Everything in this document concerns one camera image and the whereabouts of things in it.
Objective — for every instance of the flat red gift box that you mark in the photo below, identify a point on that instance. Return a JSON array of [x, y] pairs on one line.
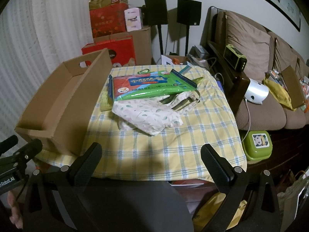
[[120, 50]]

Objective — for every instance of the black speaker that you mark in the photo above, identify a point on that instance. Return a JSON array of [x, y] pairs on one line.
[[155, 11], [189, 11]]

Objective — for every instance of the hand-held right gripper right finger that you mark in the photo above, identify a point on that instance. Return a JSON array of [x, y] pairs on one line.
[[213, 164]]

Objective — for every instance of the white rounded device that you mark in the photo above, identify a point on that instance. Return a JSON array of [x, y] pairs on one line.
[[257, 91]]

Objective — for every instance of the brown cardboard box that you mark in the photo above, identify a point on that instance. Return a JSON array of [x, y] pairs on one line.
[[60, 96]]

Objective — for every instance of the white curtain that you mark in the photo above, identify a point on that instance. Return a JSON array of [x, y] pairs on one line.
[[36, 41]]

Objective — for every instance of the black speaker stand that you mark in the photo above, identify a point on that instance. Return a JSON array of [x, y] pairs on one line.
[[187, 40], [160, 40]]

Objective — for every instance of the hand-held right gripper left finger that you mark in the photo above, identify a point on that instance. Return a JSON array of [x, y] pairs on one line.
[[88, 160]]

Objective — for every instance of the brown paper shopping bag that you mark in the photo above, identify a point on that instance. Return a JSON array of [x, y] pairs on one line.
[[294, 198]]

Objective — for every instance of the green carabiner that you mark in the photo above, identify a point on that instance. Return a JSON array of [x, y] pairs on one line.
[[144, 71]]

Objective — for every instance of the teal flat strip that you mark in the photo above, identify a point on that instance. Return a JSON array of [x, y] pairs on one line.
[[185, 69]]

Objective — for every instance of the brown cardboard piece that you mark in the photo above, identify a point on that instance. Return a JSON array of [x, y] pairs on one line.
[[293, 87]]

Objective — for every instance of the green lunch box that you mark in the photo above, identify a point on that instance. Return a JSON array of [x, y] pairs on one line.
[[257, 146]]

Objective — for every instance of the large brown sofa cushion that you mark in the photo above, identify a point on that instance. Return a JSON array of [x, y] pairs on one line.
[[246, 38]]

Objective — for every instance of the yellow plastic bag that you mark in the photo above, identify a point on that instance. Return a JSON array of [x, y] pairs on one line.
[[212, 210]]

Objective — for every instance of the large brown carton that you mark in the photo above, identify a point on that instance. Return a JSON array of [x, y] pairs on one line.
[[143, 46]]

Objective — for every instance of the green and red packet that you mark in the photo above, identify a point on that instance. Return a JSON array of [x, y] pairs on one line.
[[149, 84]]

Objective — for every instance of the tall red gift box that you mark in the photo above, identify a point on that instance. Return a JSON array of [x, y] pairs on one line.
[[108, 21]]

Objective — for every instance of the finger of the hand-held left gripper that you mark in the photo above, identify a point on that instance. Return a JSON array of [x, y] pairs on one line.
[[8, 143], [30, 149]]

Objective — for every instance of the yellow plaid cloth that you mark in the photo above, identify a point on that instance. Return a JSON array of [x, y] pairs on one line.
[[181, 137]]

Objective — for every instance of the small brown sofa cushion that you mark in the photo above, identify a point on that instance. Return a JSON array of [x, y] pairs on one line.
[[284, 53]]

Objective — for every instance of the person's left hand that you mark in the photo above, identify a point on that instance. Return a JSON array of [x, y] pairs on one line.
[[13, 207]]

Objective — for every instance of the white tissue box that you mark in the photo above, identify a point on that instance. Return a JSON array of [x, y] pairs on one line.
[[133, 19]]

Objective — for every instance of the green plastic paddle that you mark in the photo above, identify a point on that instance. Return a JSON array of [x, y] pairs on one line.
[[196, 79]]

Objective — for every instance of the green portable radio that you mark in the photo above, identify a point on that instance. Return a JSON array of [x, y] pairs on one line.
[[235, 58]]

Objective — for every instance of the white leaf-patterned tissue packet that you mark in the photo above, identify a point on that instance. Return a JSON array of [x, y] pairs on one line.
[[149, 116]]

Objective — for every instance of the brown sofa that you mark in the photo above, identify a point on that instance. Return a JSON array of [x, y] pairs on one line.
[[263, 116]]

